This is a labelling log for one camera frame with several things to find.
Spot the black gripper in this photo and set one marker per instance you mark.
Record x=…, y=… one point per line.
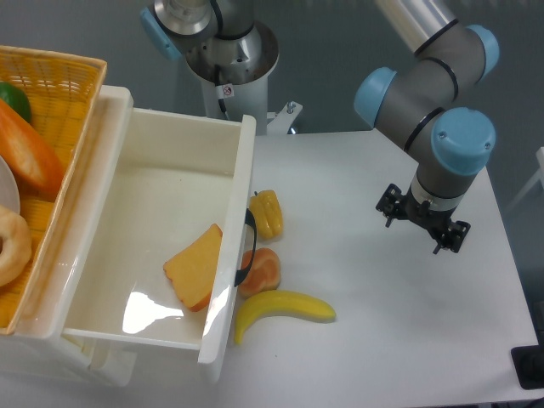
x=449, y=235

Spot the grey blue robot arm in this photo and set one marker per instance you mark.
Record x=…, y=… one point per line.
x=415, y=111

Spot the white top drawer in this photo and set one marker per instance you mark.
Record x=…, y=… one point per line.
x=175, y=177

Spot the white drawer cabinet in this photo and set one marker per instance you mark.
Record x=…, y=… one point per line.
x=40, y=345

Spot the yellow bell pepper toy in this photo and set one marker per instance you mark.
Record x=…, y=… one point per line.
x=266, y=210

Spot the orange croissant toy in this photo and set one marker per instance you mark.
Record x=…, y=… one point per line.
x=264, y=275

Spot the yellow banana toy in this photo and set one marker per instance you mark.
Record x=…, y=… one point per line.
x=280, y=303

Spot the black device at edge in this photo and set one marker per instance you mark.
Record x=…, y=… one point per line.
x=528, y=364

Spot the orange bread slice toy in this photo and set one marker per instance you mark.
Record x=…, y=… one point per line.
x=192, y=271

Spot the yellow woven basket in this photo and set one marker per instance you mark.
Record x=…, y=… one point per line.
x=62, y=90

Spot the orange bread loaf toy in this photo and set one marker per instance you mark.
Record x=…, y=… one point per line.
x=28, y=154

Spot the beige donut toy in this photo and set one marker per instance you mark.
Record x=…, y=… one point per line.
x=15, y=245

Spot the white plate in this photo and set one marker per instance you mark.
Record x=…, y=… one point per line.
x=9, y=192

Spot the green vegetable toy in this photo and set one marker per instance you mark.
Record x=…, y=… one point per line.
x=16, y=99

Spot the white frame at right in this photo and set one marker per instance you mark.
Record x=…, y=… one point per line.
x=535, y=179

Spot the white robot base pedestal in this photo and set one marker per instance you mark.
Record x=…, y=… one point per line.
x=234, y=78

